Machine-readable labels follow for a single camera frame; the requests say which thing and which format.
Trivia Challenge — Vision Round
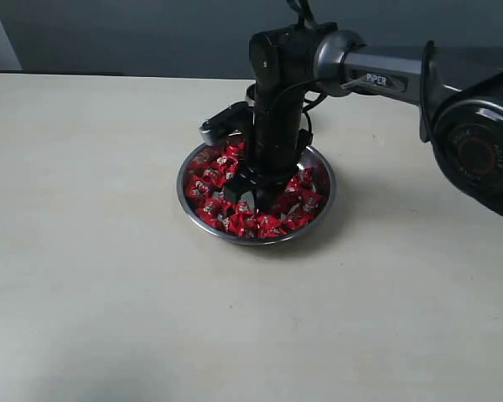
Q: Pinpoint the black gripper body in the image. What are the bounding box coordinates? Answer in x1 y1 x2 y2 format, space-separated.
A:
230 83 309 193

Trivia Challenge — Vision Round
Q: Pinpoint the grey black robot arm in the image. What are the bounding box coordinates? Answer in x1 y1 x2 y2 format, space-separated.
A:
224 24 503 217

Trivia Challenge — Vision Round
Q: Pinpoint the round stainless steel plate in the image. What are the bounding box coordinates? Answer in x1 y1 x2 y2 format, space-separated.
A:
176 143 337 246

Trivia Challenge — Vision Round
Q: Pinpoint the small stainless steel cup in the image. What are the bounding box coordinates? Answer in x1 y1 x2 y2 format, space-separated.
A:
245 84 256 107

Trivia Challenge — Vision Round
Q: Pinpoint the red wrapped candy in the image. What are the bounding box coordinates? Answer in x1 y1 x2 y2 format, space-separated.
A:
283 207 314 231
195 198 232 220
257 214 287 239
185 174 213 201
299 189 324 216
234 201 257 219
285 167 314 193

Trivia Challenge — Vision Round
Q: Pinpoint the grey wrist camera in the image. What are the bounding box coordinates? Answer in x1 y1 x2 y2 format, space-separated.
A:
199 101 253 146

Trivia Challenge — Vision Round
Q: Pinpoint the black cable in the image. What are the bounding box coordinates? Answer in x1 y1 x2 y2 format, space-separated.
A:
272 83 332 147

